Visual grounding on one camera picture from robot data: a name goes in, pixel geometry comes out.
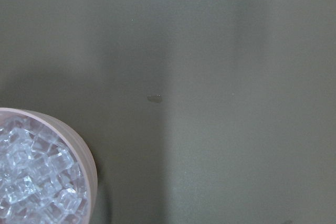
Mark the pile of ice cubes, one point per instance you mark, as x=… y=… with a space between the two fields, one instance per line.
x=41 y=180

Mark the pink bowl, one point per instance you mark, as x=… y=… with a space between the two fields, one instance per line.
x=75 y=142

